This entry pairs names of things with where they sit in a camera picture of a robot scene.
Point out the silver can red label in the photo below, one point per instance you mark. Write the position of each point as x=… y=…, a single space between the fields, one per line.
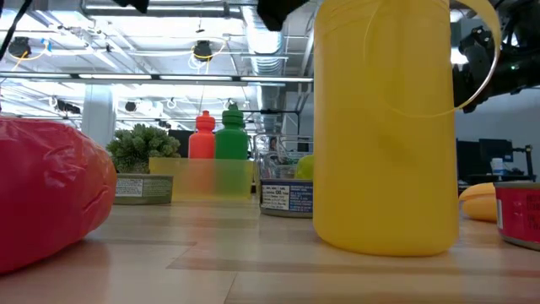
x=521 y=215

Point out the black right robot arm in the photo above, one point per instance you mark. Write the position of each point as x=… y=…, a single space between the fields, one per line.
x=523 y=63

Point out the green succulent plant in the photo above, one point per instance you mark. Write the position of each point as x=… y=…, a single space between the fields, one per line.
x=141 y=145

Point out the silver can green label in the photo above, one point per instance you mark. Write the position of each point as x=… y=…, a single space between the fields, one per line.
x=143 y=189

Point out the narrow clear plastic bin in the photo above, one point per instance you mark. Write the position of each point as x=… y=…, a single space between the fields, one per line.
x=287 y=143

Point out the yellow translucent plastic bin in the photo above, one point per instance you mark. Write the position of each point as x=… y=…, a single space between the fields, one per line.
x=202 y=181

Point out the silver can blue label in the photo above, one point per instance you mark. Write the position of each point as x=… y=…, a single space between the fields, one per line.
x=287 y=198

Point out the orange plastic bottle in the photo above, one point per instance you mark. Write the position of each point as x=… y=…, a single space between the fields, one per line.
x=202 y=139

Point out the long ceiling light bar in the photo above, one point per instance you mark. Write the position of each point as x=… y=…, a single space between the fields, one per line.
x=126 y=77

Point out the white column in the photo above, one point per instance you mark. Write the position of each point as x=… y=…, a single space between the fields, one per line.
x=98 y=124

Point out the dark background monitor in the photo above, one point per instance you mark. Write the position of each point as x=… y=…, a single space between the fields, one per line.
x=181 y=143
x=495 y=148
x=467 y=162

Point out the black ceiling device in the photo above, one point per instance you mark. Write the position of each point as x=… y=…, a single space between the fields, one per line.
x=19 y=46
x=203 y=50

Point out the silver ventilation duct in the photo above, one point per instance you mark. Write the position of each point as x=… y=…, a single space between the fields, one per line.
x=263 y=46

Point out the white blue cup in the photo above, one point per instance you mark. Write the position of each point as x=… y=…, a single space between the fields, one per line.
x=498 y=166

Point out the green plastic bottle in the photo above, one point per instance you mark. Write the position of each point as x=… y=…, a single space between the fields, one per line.
x=231 y=139

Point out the yellow plastic bottle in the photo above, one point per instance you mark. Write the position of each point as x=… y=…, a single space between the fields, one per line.
x=379 y=148

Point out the yellow banana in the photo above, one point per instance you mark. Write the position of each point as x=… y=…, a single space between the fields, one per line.
x=478 y=204

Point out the green apple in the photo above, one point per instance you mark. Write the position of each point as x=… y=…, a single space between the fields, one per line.
x=304 y=168

